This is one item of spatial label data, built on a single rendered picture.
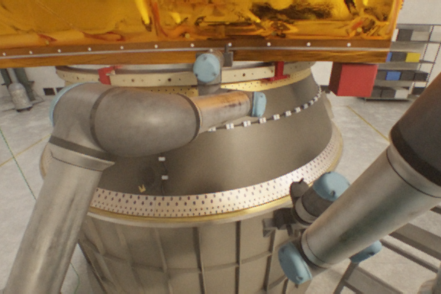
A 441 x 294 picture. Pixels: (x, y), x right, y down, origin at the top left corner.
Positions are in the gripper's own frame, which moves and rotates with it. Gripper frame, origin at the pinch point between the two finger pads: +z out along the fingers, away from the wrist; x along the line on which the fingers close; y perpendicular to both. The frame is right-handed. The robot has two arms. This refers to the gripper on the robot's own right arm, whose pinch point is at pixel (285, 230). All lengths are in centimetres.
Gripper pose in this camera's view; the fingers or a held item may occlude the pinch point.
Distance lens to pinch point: 82.6
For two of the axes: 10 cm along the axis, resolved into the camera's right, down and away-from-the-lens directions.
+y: 0.9, 7.8, -6.2
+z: -1.5, 6.2, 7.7
